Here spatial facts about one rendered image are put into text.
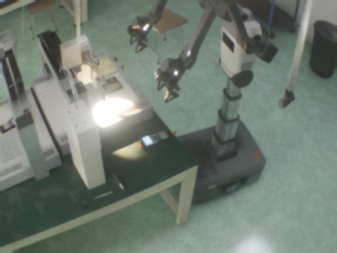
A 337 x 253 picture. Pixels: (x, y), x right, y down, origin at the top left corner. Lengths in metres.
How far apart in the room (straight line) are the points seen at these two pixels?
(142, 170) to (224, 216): 0.97
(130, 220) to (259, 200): 1.04
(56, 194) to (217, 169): 1.29
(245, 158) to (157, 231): 0.87
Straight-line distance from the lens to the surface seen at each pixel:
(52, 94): 2.74
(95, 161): 2.15
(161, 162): 2.42
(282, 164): 3.53
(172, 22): 4.06
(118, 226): 3.03
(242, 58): 2.39
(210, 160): 3.08
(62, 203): 2.29
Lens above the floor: 2.67
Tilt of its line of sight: 48 degrees down
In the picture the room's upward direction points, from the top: 2 degrees clockwise
